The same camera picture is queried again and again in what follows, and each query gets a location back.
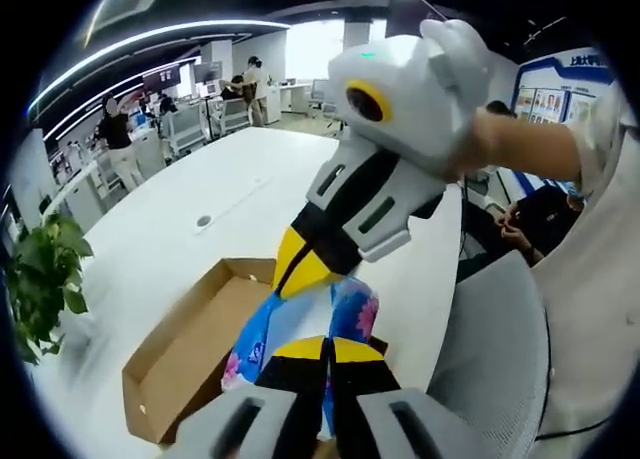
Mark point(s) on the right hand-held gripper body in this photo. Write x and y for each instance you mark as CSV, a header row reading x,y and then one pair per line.
x,y
425,89

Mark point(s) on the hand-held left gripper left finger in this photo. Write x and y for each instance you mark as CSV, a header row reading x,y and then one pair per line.
x,y
290,379

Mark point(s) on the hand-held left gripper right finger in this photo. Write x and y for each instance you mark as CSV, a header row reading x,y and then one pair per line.
x,y
365,379

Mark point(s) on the blue floral tissue packet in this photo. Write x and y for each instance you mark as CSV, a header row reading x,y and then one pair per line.
x,y
350,309

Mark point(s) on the brown cardboard shoe box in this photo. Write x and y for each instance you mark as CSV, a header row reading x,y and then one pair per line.
x,y
190,339

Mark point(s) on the grey mesh office chair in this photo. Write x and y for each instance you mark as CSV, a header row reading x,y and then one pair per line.
x,y
490,329

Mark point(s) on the potted green plant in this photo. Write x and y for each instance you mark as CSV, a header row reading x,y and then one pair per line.
x,y
45,269

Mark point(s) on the curved ceiling light strip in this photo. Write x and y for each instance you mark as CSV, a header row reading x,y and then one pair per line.
x,y
150,36

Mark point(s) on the ceiling air vent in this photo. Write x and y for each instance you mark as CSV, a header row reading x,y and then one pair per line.
x,y
125,1

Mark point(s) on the blue wall poster board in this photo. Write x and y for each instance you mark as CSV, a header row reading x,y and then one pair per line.
x,y
545,104

